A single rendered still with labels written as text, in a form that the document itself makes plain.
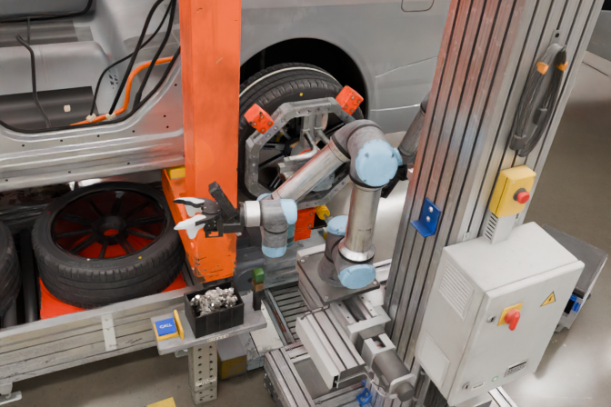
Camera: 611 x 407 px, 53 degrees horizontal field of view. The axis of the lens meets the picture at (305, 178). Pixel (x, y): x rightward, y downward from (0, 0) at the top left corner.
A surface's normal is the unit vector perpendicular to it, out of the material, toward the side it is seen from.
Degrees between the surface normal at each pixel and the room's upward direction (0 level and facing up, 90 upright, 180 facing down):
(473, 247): 0
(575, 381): 0
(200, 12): 90
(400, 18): 90
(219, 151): 90
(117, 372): 0
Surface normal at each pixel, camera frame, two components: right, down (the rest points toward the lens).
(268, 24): 0.38, 0.56
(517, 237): 0.08, -0.81
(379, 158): 0.20, 0.47
